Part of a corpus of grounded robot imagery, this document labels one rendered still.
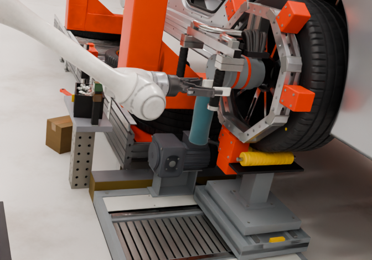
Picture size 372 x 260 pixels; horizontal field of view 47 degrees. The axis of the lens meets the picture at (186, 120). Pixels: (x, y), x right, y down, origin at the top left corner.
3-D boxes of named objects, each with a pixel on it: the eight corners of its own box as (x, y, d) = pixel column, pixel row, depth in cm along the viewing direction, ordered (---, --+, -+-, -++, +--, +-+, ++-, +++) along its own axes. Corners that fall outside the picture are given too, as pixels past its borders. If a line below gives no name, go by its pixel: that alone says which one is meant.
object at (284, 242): (305, 253, 195) (311, 235, 191) (238, 263, 180) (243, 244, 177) (251, 195, 237) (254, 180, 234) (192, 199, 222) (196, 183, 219)
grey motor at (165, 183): (225, 201, 227) (238, 141, 215) (151, 206, 210) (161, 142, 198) (211, 183, 242) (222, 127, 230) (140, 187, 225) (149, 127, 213)
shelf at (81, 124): (112, 131, 202) (113, 126, 201) (76, 132, 195) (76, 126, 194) (94, 101, 239) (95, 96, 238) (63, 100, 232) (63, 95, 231)
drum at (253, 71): (262, 94, 173) (270, 61, 168) (216, 92, 164) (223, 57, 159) (245, 83, 185) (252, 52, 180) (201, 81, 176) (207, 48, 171)
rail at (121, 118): (139, 161, 234) (144, 124, 226) (122, 161, 230) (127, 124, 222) (72, 52, 442) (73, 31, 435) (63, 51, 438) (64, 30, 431)
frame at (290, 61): (277, 161, 163) (315, 19, 144) (263, 161, 160) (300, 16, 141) (216, 110, 209) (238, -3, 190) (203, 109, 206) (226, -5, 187)
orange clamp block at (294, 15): (297, 34, 154) (311, 16, 148) (280, 32, 151) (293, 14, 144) (291, 20, 158) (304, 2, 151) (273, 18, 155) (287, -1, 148)
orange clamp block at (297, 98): (295, 103, 155) (310, 112, 148) (277, 102, 152) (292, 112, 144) (300, 85, 153) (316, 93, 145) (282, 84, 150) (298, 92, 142)
